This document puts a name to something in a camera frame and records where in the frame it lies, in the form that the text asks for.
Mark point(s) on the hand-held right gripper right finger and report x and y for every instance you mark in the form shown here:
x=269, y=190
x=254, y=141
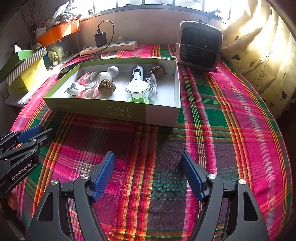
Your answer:
x=192, y=176

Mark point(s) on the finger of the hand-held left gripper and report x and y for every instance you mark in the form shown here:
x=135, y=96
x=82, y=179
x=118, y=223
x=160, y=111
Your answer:
x=30, y=134
x=46, y=138

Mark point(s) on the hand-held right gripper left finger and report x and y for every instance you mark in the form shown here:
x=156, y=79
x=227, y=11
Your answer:
x=104, y=176

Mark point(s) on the white round face gadget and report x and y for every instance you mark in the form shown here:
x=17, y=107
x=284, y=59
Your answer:
x=74, y=90

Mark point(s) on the pink ear hook clip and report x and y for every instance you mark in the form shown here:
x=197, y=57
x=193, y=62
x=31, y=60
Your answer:
x=84, y=78
x=85, y=92

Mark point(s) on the white cardboard box green rim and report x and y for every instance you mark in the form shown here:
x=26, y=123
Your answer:
x=138, y=113

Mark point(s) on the brown walnut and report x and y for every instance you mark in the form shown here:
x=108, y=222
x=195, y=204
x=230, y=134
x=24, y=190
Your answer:
x=106, y=87
x=158, y=72

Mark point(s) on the clear jar white lid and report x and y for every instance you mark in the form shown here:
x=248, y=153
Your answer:
x=104, y=77

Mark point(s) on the white disc lamp green base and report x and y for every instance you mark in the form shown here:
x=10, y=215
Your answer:
x=136, y=87

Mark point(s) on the white ball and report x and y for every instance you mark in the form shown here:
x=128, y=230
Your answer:
x=113, y=71

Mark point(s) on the black rectangular device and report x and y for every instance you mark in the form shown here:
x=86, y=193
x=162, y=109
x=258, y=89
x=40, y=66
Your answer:
x=138, y=73

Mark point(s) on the white paper sheet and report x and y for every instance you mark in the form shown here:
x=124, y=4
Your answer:
x=17, y=98

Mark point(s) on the plaid cloth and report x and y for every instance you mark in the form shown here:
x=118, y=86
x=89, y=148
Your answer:
x=150, y=150

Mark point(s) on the yellow box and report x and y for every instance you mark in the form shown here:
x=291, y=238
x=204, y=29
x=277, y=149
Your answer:
x=23, y=81

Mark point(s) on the striped box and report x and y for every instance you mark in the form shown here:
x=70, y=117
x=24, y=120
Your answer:
x=25, y=64

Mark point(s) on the black smartphone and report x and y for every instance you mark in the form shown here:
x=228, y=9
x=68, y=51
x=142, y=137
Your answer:
x=66, y=70

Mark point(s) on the green tissue box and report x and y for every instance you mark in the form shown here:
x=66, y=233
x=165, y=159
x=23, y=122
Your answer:
x=20, y=55

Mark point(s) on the teal decorated box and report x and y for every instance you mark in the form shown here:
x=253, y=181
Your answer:
x=53, y=58

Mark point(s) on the white tissue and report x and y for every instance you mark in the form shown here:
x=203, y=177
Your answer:
x=15, y=48

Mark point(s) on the orange plastic tray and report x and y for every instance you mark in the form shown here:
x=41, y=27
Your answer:
x=57, y=32

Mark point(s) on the dried flower branches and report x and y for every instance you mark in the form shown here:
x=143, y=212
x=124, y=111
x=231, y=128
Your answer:
x=29, y=23

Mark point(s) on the black charger block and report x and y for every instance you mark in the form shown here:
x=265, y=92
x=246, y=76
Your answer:
x=100, y=39

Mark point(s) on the white power strip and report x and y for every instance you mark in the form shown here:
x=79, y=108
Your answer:
x=124, y=45

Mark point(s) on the grey plug adapter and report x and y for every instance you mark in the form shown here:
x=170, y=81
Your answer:
x=121, y=39

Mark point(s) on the pale crumpled bags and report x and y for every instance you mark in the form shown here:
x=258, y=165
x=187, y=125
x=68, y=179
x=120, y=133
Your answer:
x=62, y=12

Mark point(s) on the grey portable heater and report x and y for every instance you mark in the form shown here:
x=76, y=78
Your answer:
x=198, y=46

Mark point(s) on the cream curtain with hearts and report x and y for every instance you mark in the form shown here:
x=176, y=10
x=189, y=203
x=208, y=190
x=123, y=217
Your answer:
x=261, y=51

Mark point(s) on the window with dark bars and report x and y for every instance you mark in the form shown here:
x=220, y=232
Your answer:
x=161, y=3

